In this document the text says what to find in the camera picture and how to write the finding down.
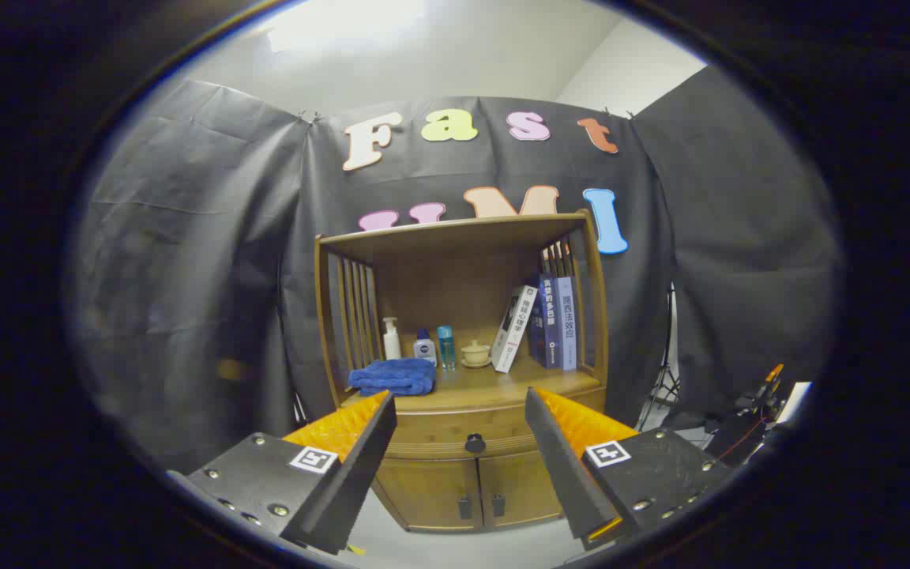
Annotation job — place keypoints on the white pump bottle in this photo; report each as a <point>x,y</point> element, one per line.
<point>392,344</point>

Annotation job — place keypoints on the black light stand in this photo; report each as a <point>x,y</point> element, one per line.
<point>667,385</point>

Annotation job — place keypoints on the blue folded towel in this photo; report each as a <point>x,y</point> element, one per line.
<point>392,375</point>

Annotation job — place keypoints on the clear blue bottle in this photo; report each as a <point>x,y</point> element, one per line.
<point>445,348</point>

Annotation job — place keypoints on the white box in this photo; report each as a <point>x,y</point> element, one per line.
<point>796,399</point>

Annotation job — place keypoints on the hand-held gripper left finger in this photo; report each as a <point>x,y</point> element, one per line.
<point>360,474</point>

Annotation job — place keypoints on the wooden countertop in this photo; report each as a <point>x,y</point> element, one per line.
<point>494,383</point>

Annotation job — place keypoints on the pale blue book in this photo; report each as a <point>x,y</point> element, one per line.
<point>567,324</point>

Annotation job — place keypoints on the orange and black gripper device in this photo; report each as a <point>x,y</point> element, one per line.
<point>763,395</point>

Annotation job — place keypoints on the beige lidded teacup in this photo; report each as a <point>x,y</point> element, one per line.
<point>475,354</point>

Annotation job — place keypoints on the wooden cabinet door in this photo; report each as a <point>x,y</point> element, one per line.
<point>431,490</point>
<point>518,486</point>

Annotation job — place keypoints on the white book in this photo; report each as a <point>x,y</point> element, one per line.
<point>512,332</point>

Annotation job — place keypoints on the black side table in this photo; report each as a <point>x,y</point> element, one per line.
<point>727,431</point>

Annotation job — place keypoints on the white bottle with blue cap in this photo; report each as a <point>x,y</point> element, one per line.
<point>424,349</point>

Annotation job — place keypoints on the wooden cabinet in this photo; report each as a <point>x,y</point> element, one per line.
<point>455,284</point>

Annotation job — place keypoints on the dark blue book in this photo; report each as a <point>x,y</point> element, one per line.
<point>548,324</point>

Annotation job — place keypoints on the black backdrop cloth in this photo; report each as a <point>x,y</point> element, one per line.
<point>210,276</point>

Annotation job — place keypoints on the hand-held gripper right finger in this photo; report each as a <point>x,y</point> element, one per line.
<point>562,474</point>

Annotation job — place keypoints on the wooden drawer with black knob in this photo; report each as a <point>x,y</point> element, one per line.
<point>439,427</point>

